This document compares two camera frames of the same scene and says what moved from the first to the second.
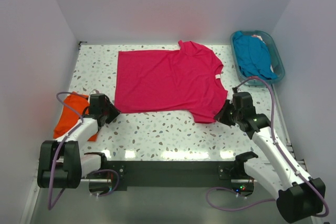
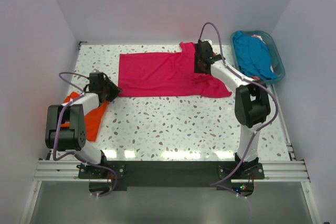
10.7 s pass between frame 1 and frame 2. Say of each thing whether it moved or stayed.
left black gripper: moved
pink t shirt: moved
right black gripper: moved
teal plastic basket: stayed
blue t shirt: stayed
